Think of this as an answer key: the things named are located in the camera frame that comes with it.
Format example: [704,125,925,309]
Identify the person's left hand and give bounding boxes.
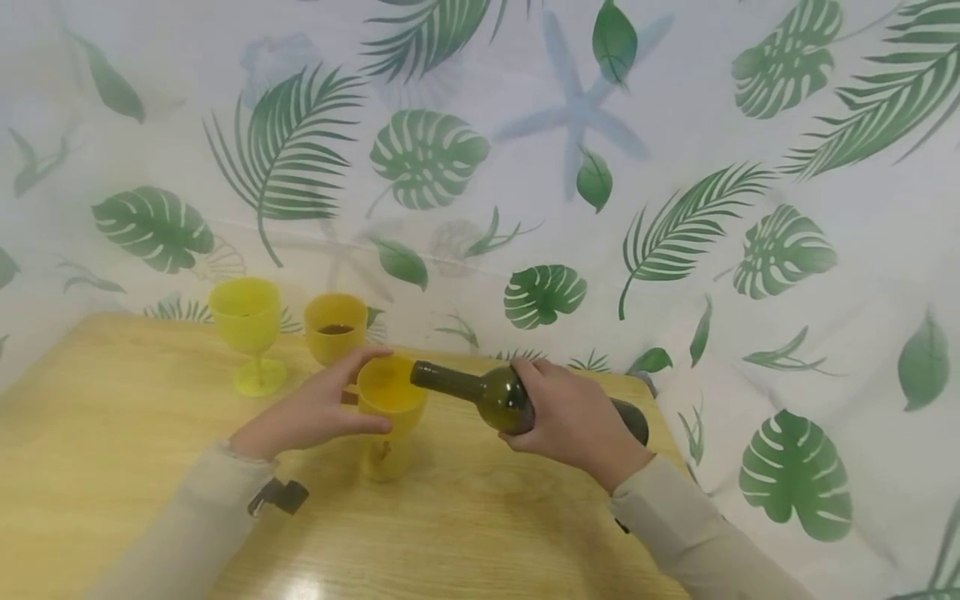
[228,347,395,463]

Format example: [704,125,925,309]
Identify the person's right hand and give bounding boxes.
[497,358,657,494]

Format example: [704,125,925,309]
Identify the dark green wine bottle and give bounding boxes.
[409,360,651,448]

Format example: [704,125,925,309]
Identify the person's left forearm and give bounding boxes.
[83,442,280,600]

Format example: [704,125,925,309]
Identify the person's right forearm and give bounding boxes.
[607,453,820,600]

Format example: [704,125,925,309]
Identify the amber plastic goblet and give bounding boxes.
[303,292,369,368]

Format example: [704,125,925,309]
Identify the black wrist band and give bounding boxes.
[247,477,310,518]

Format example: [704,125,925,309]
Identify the lime yellow plastic goblet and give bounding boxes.
[208,277,289,398]

